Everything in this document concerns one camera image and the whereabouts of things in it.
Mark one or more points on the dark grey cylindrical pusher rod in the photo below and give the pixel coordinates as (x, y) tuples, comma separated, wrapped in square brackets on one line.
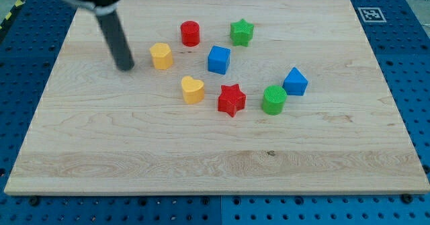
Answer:
[(116, 40)]

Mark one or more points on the yellow hexagon block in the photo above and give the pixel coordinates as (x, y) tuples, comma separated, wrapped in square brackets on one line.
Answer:
[(162, 56)]

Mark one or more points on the yellow heart block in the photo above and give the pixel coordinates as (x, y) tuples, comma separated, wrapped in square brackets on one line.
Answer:
[(192, 89)]

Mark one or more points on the green cylinder block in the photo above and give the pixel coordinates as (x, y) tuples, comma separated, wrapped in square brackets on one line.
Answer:
[(274, 98)]

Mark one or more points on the red star block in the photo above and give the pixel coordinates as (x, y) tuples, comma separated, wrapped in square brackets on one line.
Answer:
[(231, 100)]

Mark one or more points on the blue triangle block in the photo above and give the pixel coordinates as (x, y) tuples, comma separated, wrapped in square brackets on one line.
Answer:
[(295, 83)]

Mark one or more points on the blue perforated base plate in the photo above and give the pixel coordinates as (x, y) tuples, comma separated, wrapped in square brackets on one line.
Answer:
[(28, 53)]

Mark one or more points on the white fiducial marker tag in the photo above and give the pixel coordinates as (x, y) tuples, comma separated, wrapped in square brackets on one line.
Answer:
[(371, 14)]

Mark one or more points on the light wooden board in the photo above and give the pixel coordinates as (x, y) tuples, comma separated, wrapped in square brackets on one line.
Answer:
[(101, 131)]

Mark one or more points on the green star block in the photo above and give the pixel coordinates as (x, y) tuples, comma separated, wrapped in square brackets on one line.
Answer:
[(241, 33)]

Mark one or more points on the red cylinder block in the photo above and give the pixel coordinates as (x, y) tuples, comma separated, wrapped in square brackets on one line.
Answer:
[(190, 33)]

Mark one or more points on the blue cube block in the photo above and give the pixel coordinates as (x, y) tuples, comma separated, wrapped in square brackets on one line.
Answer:
[(219, 60)]

